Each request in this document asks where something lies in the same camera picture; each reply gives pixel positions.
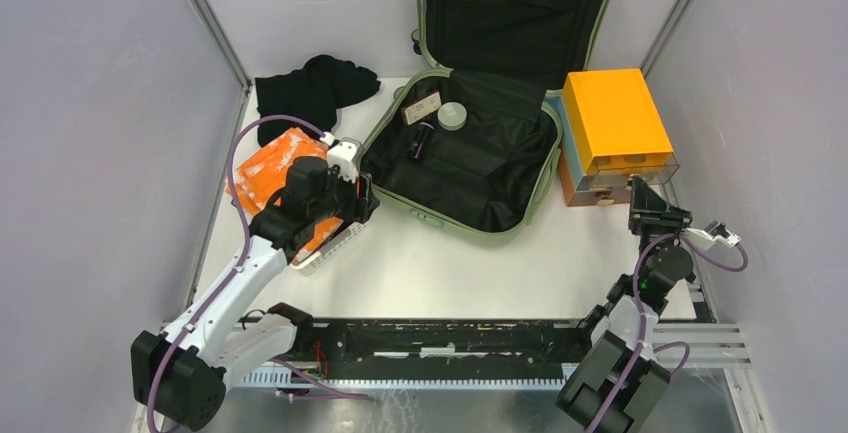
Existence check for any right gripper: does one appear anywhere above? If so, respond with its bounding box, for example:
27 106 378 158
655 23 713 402
627 176 692 276

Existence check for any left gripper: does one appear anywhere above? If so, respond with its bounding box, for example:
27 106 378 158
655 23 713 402
309 161 380 224

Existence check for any white plastic basket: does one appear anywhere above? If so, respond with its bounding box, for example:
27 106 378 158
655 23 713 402
289 222 365 276

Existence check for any orange white garment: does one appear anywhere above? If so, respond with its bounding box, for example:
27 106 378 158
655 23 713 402
226 127 343 269

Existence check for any green hard-shell suitcase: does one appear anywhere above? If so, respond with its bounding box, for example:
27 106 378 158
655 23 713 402
362 0 609 244

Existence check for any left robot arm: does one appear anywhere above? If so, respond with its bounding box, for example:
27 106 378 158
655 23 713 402
130 156 379 431

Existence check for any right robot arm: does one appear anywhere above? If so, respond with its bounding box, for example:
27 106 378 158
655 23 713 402
556 175 694 432

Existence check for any gold knob blue drawer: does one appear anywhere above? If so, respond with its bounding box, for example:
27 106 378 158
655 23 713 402
610 174 643 189

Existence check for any gold knob orange drawer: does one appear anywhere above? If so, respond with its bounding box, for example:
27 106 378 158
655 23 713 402
595 195 617 206

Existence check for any orange blue stacked box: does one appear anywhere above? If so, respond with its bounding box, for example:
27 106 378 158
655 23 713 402
558 68 679 207

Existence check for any black cosmetic bottle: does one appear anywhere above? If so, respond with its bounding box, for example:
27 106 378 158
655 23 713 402
407 121 435 161

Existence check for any black cloth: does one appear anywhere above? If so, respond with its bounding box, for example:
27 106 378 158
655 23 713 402
255 55 381 146

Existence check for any round pale green jar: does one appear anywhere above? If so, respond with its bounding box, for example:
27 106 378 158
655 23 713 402
437 102 468 131

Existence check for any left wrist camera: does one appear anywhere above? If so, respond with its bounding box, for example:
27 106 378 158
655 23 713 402
320 133 362 183

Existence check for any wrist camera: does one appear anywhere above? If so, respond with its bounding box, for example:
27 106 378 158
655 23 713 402
682 221 741 251
320 133 362 183

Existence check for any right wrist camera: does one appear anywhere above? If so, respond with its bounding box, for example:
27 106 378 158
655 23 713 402
682 221 741 251

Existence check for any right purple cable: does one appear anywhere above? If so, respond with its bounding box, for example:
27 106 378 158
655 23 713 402
586 231 750 433

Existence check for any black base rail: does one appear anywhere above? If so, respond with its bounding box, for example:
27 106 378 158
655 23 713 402
225 318 752 390

